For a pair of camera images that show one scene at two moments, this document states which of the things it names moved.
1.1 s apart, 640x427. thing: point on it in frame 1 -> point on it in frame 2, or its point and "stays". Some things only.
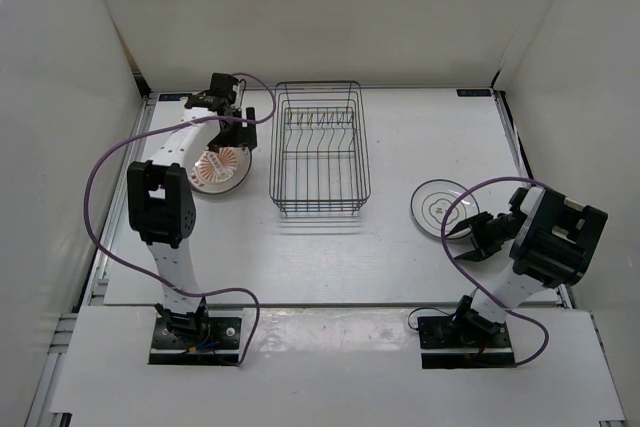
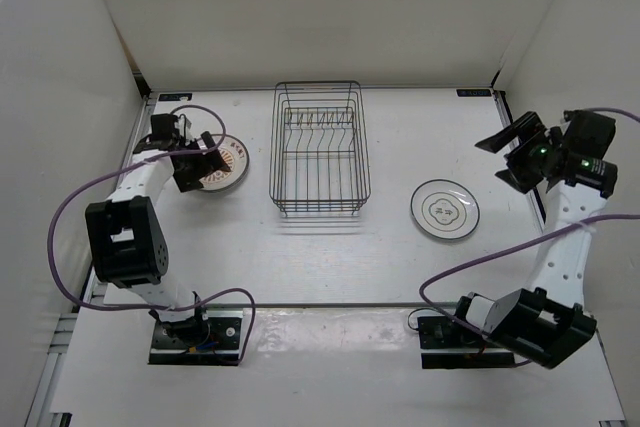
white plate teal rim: [431, 201] stays
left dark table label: [173, 96] stays
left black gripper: [245, 137] -> [207, 163]
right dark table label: [473, 93] stays
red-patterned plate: [220, 169] stays
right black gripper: [483, 248] -> [528, 131]
